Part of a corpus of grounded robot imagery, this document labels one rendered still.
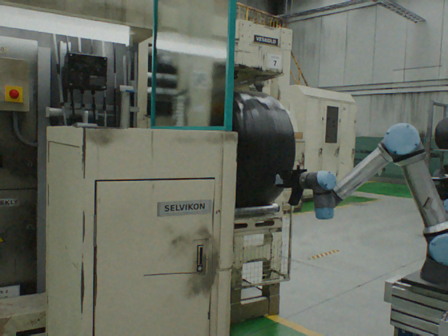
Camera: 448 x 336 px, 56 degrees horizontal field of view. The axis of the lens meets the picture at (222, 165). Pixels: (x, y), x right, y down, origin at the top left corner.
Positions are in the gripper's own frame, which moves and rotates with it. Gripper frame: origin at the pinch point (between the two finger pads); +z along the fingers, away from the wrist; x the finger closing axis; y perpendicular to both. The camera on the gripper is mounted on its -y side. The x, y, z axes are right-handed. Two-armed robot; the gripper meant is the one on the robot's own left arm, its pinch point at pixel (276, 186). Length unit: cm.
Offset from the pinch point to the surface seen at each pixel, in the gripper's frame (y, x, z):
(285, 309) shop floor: -93, -75, 93
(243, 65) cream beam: 67, -8, 36
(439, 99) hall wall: 214, -1010, 552
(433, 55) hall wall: 339, -1005, 560
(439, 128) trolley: 74, -500, 235
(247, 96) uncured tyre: 42.7, 10.2, 6.1
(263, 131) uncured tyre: 25.0, 9.8, -4.6
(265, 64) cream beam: 69, -23, 36
